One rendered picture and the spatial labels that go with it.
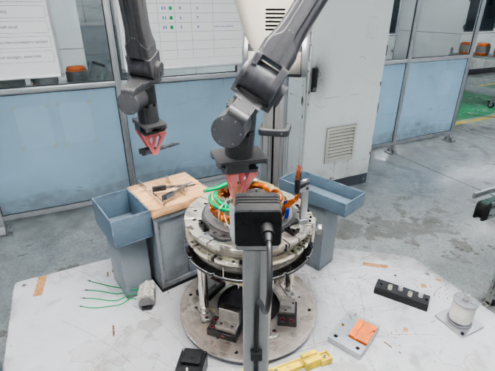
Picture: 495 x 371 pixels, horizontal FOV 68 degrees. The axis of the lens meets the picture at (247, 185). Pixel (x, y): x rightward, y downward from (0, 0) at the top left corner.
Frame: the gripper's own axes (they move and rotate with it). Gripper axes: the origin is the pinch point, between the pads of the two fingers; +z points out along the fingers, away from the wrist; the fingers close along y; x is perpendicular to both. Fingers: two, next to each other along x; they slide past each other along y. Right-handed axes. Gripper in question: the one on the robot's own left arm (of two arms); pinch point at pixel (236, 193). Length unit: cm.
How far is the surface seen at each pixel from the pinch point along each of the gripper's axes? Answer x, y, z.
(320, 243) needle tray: 15.6, 34.7, 32.2
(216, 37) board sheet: 238, 62, 2
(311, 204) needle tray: 20.7, 32.2, 20.3
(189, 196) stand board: 28.9, -4.1, 17.0
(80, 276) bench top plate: 38, -38, 48
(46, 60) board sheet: 224, -60, 17
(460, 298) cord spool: -16, 60, 32
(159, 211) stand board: 23.8, -13.5, 17.6
